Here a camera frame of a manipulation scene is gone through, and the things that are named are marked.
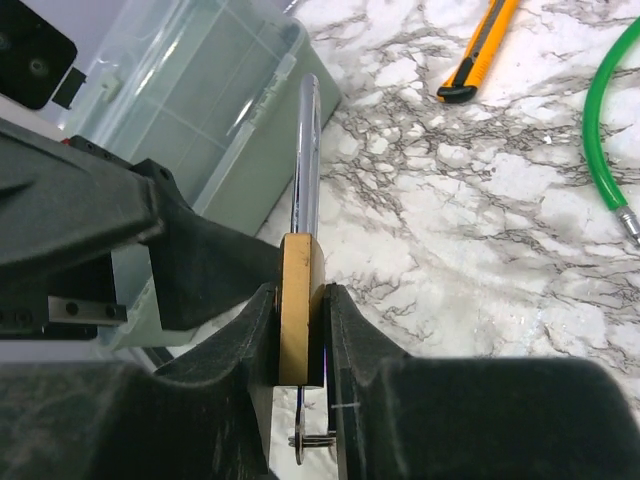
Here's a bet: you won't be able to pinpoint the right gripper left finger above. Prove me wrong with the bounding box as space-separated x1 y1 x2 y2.
1 284 278 479

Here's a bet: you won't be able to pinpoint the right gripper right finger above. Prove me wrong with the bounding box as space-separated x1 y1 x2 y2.
324 285 639 479

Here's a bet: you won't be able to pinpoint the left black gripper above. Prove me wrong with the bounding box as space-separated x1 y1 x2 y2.
1 121 280 339

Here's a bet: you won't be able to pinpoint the silver keys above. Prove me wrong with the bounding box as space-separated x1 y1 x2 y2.
287 344 339 466

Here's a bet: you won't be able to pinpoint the brass padlock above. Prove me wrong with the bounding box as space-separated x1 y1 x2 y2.
278 74 326 387

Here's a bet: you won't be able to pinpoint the green cable lock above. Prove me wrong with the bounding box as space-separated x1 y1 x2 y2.
581 15 640 248

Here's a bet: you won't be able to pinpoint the clear plastic storage box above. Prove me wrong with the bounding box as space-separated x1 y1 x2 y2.
61 1 341 350

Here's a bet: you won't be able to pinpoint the yellow utility knife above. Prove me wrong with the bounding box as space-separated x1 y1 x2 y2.
436 0 520 104

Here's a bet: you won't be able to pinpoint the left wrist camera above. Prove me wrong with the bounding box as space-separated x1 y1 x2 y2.
1 1 86 111

